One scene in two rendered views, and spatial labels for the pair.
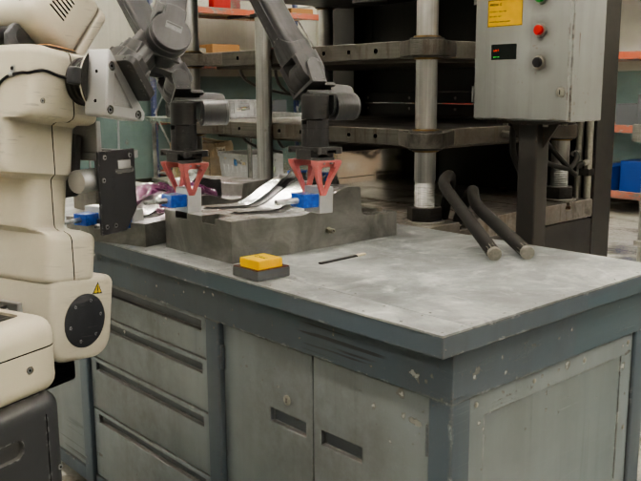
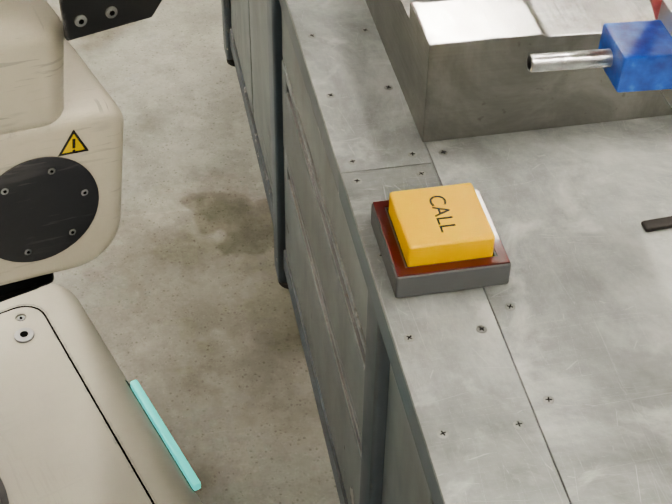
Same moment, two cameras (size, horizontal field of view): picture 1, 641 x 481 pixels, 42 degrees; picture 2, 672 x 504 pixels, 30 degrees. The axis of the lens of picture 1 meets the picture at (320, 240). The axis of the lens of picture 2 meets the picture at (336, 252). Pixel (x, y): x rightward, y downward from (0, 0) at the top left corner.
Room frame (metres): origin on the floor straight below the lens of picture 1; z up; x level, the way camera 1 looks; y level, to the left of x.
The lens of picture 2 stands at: (0.98, -0.15, 1.39)
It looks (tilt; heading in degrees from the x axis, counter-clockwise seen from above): 42 degrees down; 30
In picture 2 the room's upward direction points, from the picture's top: 1 degrees clockwise
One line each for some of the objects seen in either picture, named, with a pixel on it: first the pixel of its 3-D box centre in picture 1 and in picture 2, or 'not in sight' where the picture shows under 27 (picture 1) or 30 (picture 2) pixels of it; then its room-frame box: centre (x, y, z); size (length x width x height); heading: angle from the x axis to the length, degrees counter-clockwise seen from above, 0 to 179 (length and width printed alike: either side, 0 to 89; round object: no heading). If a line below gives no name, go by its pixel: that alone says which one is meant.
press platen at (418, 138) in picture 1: (372, 144); not in sight; (2.97, -0.19, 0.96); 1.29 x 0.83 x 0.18; 42
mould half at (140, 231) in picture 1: (174, 206); not in sight; (2.16, 0.39, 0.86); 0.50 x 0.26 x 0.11; 149
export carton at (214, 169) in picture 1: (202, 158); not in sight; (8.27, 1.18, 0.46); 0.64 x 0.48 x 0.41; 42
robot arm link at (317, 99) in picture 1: (317, 107); not in sight; (1.71, 0.00, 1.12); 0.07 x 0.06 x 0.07; 126
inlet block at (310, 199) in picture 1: (300, 199); (624, 56); (1.68, 0.04, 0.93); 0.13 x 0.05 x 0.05; 131
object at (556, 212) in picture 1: (368, 198); not in sight; (2.98, -0.18, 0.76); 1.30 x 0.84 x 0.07; 42
